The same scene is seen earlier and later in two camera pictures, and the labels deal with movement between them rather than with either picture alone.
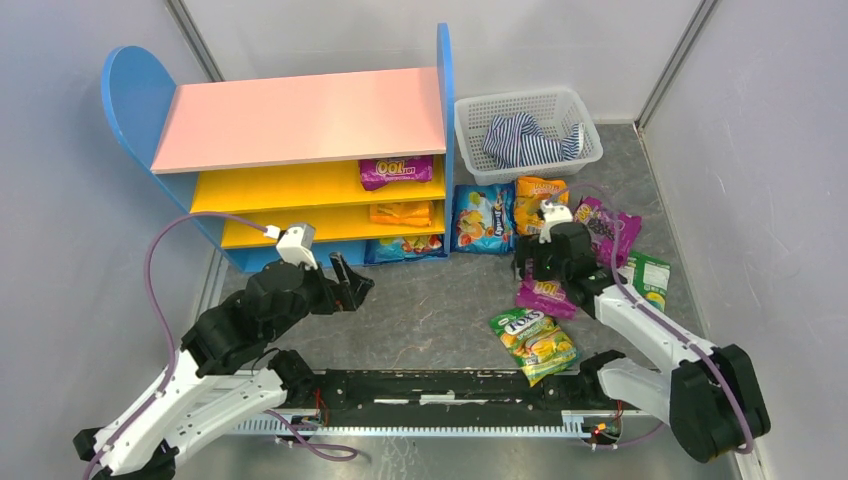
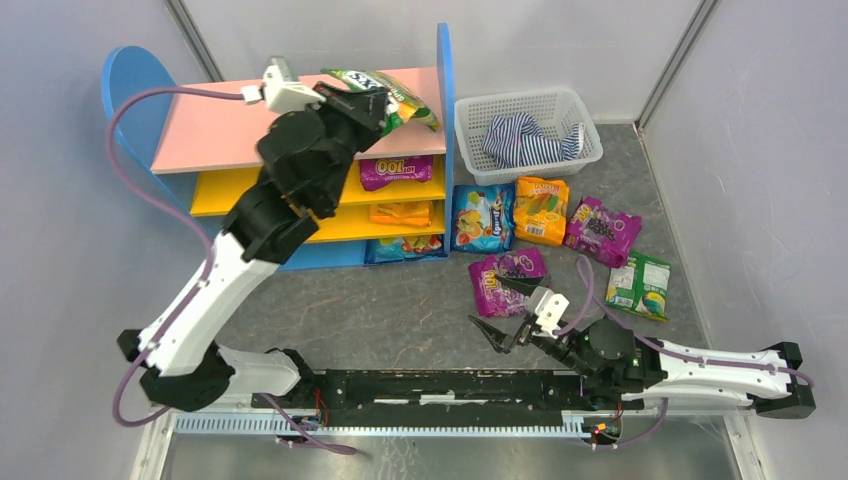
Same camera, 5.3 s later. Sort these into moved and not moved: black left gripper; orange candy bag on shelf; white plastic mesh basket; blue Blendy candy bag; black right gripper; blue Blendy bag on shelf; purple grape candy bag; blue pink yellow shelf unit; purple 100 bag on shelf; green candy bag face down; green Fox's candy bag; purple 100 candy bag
Moved: black left gripper; green Fox's candy bag; black right gripper; purple 100 candy bag
Not moved: purple 100 bag on shelf; green candy bag face down; white plastic mesh basket; blue Blendy candy bag; blue pink yellow shelf unit; purple grape candy bag; blue Blendy bag on shelf; orange candy bag on shelf
